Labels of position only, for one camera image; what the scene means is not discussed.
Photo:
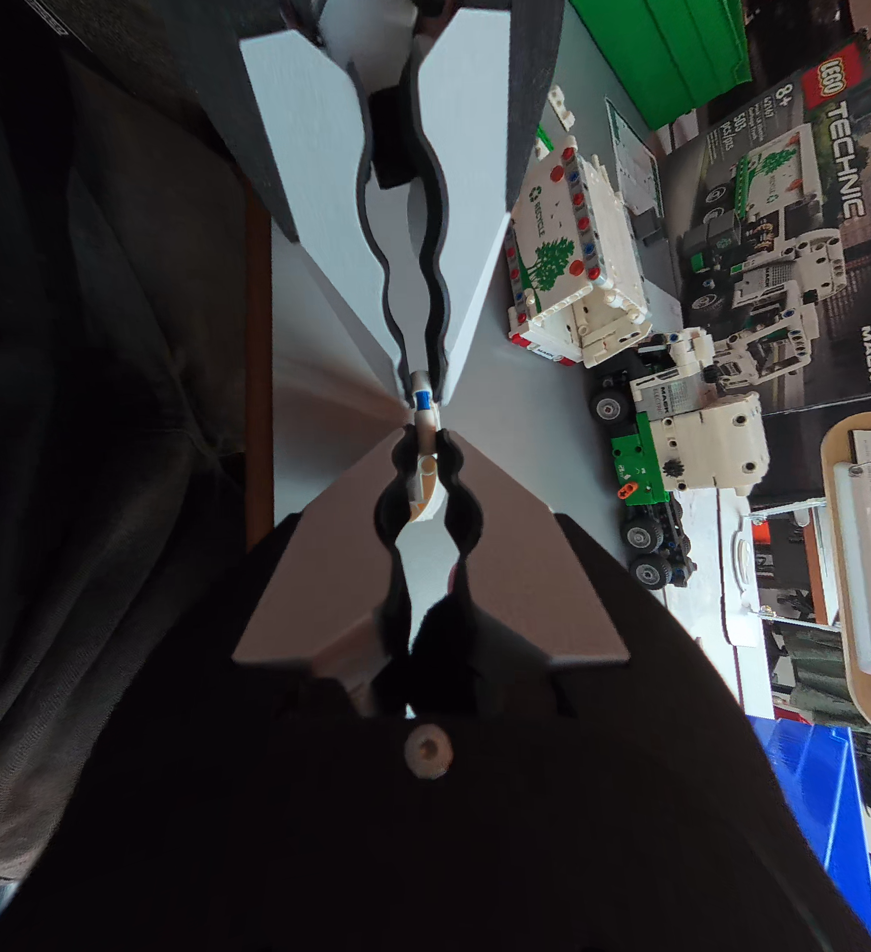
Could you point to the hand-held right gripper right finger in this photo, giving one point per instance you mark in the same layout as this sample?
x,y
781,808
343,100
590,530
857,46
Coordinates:
x,y
532,587

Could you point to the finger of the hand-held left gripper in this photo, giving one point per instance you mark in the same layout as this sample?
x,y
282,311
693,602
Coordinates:
x,y
473,149
309,134

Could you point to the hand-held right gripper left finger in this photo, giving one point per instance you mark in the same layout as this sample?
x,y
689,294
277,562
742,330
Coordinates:
x,y
316,587

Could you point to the white lego connector blue pin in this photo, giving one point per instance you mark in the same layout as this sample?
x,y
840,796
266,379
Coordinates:
x,y
424,387

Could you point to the small white lego piece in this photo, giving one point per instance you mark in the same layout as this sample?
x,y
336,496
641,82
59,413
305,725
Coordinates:
x,y
560,104

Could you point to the white lego truck container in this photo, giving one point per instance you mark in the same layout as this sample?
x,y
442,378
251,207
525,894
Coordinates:
x,y
554,245

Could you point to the white green lego truck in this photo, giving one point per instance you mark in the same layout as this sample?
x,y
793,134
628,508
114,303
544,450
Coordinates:
x,y
703,439

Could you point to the lego set box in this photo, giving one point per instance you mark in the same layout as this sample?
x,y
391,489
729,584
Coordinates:
x,y
815,223

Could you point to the white sticker sheet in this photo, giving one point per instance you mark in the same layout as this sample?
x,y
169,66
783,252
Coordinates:
x,y
640,163

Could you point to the green plastic bin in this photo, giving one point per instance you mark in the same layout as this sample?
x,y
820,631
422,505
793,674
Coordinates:
x,y
666,52

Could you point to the person's black sweater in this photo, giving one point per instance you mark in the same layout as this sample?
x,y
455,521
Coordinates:
x,y
71,446

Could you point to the blue plastic storage bin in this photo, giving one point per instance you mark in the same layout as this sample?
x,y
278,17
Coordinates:
x,y
807,818

